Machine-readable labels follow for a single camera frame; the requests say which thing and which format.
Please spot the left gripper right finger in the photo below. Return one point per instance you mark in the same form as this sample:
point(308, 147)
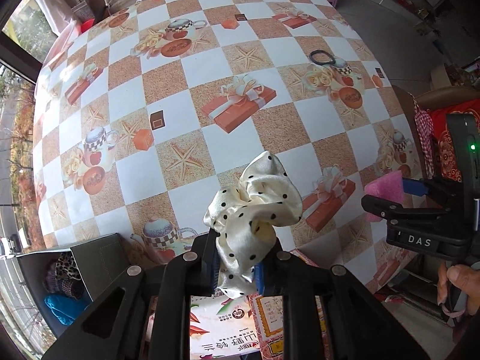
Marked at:
point(271, 273)

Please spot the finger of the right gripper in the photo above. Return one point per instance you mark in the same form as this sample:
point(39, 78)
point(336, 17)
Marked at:
point(435, 216)
point(443, 191)

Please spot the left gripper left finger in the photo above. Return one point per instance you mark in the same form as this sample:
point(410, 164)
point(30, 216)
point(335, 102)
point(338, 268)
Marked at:
point(206, 267)

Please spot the white polka dot scrunchie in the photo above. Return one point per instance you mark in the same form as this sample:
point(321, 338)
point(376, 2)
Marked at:
point(244, 217)

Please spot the leopard print scrunchie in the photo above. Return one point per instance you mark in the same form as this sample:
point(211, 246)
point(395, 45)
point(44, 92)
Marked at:
point(62, 276)

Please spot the blue cloth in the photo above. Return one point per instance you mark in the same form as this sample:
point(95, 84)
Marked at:
point(66, 309)

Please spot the person right hand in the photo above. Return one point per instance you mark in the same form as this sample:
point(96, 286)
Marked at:
point(464, 278)

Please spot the red patterned carton box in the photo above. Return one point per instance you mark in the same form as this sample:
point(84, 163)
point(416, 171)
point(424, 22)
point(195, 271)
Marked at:
point(267, 313)

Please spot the white fruit carton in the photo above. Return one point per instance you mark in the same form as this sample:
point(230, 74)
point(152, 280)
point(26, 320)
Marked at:
point(221, 327)

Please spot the red checkered cloth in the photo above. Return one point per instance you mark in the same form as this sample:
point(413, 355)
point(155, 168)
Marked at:
point(425, 129)

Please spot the red embroidered cushion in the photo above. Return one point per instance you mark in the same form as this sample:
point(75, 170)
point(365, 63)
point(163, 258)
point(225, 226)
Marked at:
point(445, 149)

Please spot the checkered patterned tablecloth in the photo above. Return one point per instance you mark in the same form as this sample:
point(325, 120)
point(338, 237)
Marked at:
point(140, 120)

